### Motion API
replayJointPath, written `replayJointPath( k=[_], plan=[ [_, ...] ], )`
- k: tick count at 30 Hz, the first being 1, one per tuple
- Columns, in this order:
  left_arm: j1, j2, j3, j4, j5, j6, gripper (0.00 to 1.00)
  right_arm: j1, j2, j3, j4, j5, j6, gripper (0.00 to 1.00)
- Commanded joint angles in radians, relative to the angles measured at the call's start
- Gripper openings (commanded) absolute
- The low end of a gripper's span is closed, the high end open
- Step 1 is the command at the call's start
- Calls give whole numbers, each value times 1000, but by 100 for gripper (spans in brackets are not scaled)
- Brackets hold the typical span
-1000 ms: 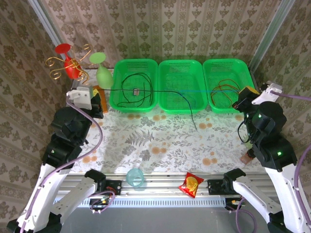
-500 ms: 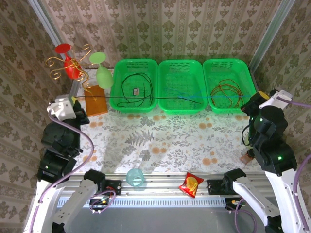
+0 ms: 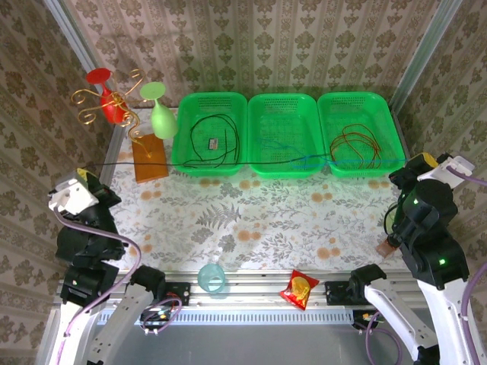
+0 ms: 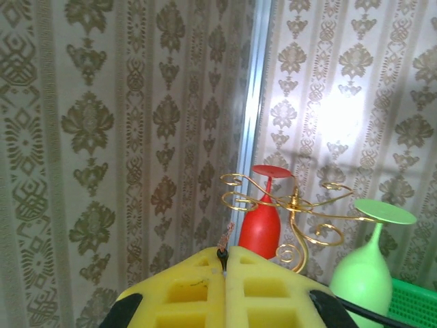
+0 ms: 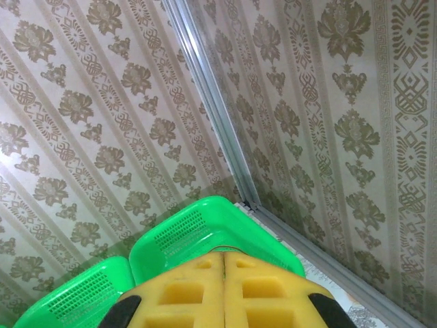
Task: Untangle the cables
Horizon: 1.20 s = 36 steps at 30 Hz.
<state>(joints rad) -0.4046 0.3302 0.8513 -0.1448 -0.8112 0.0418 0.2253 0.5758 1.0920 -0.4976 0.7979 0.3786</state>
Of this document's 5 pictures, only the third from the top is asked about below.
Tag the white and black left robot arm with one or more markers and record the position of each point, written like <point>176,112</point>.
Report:
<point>125,315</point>

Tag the brown spice bottle black cap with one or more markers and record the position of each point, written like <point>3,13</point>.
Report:
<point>385,249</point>

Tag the red plastic goblet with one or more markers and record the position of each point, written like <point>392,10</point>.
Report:
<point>108,108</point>

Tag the light green plastic goblet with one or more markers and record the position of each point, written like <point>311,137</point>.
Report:
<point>161,121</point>

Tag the green perforated plastic basket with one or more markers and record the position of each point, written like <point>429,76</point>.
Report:
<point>335,110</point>
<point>266,114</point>

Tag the black controller board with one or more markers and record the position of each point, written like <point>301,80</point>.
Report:
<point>156,319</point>
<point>367,319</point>

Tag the floral patterned tablecloth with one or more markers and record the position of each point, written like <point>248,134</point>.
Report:
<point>190,228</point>

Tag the green basket with sticker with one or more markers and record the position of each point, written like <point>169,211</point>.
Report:
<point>182,114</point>

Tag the small blue chip module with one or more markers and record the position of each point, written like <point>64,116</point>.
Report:
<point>213,143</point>

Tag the teal translucent cup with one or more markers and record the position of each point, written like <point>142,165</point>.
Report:
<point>211,279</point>

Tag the red snack packet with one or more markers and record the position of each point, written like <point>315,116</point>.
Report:
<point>298,289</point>

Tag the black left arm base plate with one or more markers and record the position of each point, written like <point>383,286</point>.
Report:
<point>179,292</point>

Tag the aluminium frame post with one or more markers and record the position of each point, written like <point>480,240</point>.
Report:
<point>64,19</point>
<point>426,49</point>

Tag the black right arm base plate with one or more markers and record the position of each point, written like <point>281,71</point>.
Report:
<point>336,292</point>

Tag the aluminium frame rail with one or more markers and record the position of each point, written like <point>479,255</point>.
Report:
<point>258,285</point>

